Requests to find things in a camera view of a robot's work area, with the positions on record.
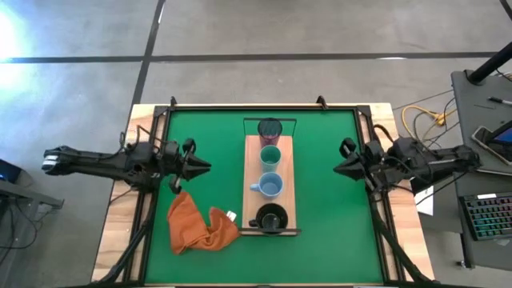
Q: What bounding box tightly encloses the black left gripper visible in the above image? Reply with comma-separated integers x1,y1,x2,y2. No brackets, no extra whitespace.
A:
161,137,213,196

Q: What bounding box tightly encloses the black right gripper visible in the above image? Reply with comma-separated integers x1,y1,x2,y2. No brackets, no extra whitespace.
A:
333,137,387,194

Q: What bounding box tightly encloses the teal translucent cup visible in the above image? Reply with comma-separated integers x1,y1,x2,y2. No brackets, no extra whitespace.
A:
258,144,283,174

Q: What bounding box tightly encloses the light blue mug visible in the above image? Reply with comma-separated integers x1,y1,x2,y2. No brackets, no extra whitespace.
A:
250,171,285,200

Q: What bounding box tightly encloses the purple tumbler cup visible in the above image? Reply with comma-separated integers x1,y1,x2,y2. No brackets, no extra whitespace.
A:
257,117,284,150

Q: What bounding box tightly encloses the black mug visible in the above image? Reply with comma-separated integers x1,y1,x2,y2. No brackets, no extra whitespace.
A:
248,202,290,235

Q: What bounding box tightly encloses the green table mat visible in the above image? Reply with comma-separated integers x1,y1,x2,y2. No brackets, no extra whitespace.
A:
144,109,385,286

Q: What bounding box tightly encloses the orange cloth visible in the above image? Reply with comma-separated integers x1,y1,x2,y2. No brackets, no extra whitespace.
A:
166,190,242,256

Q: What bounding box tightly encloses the white paper sheet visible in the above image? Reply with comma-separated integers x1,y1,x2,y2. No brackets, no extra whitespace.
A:
414,185,435,218

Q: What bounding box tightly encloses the grey desk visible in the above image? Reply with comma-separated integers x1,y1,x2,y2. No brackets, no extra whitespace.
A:
450,70,512,270

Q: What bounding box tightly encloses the smartphone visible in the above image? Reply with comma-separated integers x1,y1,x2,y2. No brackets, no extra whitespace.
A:
471,126,512,166

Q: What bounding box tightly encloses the backlit keyboard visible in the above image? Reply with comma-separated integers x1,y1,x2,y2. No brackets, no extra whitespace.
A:
458,192,512,242

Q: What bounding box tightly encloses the tablet with blue screen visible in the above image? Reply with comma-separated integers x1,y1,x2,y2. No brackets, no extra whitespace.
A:
489,119,512,147

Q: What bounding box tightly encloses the black pole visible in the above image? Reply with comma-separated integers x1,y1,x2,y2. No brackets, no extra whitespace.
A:
466,41,512,86

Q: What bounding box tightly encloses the dark side desk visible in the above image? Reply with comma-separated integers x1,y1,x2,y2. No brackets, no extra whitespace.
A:
0,158,65,213

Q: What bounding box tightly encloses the blue lit device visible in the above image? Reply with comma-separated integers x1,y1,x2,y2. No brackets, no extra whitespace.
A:
0,158,23,185

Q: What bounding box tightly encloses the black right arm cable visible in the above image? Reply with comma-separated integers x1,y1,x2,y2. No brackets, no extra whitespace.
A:
373,123,398,142

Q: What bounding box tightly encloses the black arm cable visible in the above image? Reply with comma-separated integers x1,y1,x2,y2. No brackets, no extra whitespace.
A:
373,123,398,142
134,124,166,146

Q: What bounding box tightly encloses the wooden shelf with wire ends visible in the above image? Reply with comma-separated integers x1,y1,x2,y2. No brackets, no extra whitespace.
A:
238,117,302,238

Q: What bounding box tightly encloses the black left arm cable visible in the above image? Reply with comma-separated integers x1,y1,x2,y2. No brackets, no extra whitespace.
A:
134,124,166,146

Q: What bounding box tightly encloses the yellow cable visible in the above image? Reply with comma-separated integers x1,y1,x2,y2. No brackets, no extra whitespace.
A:
401,104,458,162

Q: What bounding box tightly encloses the black aluminium table frame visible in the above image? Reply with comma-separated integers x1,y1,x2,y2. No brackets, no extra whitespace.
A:
91,95,438,288

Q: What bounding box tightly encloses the black floor cable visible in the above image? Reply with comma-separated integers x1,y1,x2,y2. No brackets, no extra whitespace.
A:
0,198,44,266

